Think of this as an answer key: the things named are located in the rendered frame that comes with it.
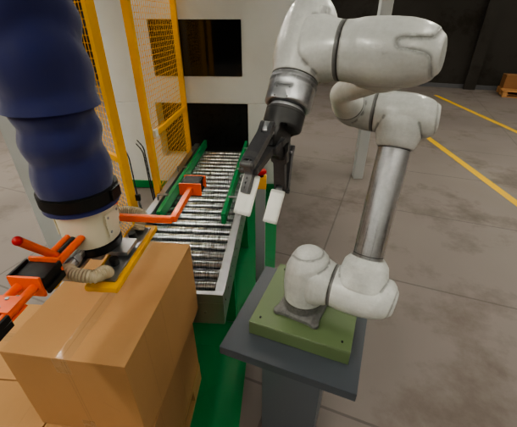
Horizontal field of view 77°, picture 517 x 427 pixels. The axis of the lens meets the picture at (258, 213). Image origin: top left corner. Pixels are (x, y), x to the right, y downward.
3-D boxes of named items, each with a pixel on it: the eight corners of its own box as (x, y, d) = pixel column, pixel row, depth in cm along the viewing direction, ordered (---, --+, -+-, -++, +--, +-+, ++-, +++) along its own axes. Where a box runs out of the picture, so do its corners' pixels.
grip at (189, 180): (186, 185, 134) (184, 174, 131) (206, 186, 133) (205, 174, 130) (180, 195, 126) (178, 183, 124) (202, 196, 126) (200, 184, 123)
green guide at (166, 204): (197, 146, 371) (197, 139, 366) (207, 146, 370) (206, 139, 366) (147, 221, 234) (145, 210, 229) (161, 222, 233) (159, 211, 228)
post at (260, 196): (256, 295, 247) (255, 174, 196) (264, 296, 247) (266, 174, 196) (255, 302, 241) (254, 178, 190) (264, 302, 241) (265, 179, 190)
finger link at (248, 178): (258, 165, 55) (251, 160, 52) (250, 194, 54) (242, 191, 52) (250, 163, 55) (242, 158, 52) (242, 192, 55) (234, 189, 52)
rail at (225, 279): (252, 160, 375) (252, 144, 365) (257, 160, 374) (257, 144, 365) (216, 318, 177) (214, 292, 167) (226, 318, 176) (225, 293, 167)
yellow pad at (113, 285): (132, 228, 126) (130, 217, 123) (158, 229, 125) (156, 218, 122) (85, 291, 96) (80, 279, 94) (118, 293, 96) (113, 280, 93)
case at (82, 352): (123, 301, 169) (105, 237, 149) (198, 308, 164) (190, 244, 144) (42, 423, 118) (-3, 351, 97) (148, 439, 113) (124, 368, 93)
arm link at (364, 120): (335, 81, 106) (378, 84, 100) (345, 95, 122) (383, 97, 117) (326, 122, 108) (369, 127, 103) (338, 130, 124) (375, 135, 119)
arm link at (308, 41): (258, 63, 59) (330, 67, 54) (280, -18, 59) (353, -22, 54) (278, 91, 69) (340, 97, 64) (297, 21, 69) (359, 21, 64)
